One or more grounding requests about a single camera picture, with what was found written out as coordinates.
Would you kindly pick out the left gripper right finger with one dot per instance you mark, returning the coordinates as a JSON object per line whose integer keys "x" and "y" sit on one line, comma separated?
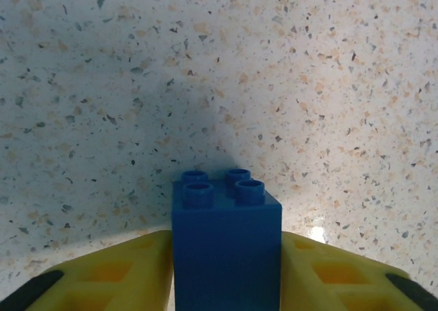
{"x": 342, "y": 276}

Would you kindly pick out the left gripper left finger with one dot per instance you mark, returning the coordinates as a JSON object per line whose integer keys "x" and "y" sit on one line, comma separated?
{"x": 102, "y": 276}

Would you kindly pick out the blue toy brick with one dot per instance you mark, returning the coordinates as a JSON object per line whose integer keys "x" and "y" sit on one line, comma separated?
{"x": 226, "y": 249}

